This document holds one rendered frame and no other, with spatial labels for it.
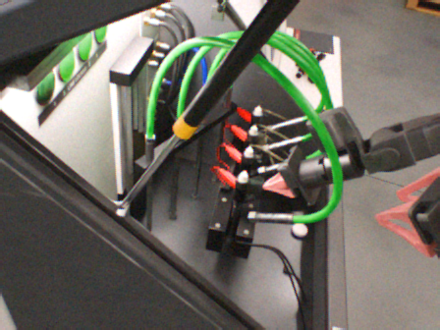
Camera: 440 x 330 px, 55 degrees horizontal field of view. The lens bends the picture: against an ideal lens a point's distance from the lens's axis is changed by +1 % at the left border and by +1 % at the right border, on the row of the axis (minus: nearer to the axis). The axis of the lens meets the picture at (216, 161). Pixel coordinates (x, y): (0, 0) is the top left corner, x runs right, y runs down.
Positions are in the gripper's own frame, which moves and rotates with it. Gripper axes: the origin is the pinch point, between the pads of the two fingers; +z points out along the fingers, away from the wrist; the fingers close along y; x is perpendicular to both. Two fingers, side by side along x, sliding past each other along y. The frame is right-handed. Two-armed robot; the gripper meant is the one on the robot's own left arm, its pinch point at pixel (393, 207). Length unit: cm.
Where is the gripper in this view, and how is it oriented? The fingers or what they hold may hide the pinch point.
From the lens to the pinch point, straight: 59.4
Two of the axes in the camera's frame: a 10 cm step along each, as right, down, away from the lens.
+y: -7.1, 5.8, -4.0
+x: 5.3, 8.2, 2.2
